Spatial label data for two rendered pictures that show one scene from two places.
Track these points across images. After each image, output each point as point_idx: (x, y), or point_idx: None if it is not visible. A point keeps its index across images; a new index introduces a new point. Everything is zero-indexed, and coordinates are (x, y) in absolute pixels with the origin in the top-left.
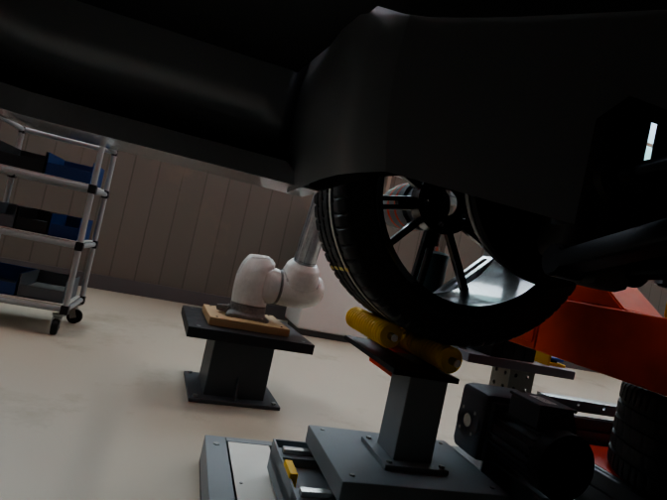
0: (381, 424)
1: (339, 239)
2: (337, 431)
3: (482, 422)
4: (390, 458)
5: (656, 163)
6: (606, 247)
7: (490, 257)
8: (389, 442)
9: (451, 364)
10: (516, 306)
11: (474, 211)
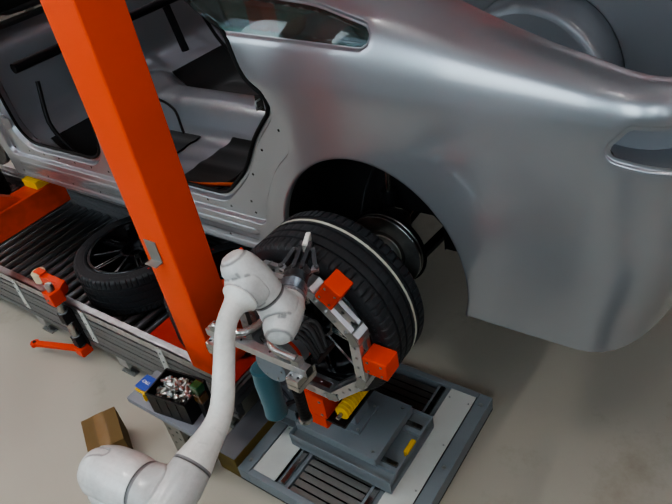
0: (355, 417)
1: (414, 344)
2: (362, 448)
3: None
4: (369, 408)
5: (413, 220)
6: (438, 245)
7: (261, 331)
8: (364, 409)
9: None
10: None
11: (423, 271)
